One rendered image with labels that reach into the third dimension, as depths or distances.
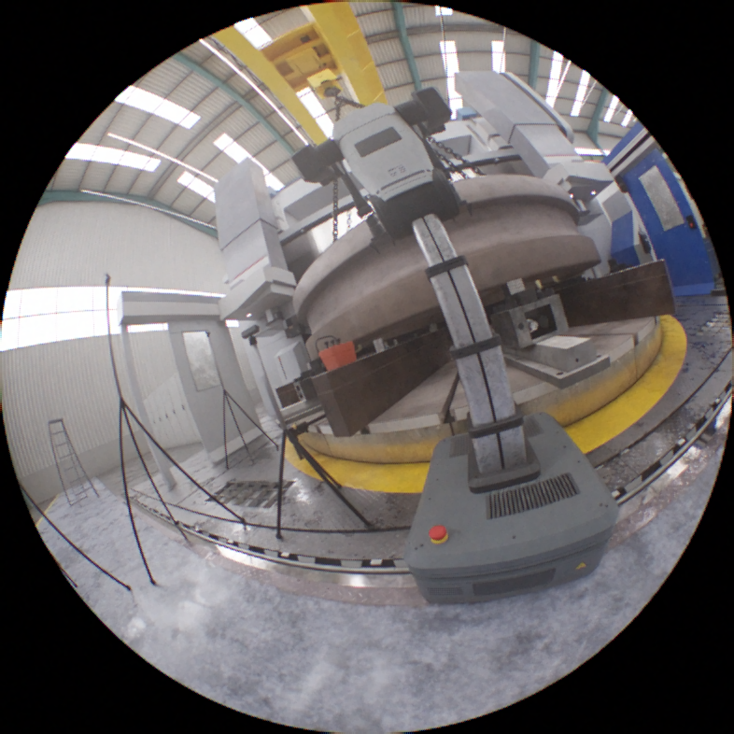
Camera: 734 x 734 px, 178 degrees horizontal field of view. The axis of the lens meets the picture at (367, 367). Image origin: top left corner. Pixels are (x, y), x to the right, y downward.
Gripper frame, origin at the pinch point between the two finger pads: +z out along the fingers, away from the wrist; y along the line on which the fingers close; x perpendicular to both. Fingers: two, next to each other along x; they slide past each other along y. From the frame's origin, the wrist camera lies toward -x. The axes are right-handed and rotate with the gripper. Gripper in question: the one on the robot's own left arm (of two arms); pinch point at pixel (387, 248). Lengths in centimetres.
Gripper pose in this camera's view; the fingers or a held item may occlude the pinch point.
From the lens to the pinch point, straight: 133.7
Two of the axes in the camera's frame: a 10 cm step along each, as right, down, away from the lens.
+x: -1.5, 6.3, -7.6
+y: -8.7, 2.9, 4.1
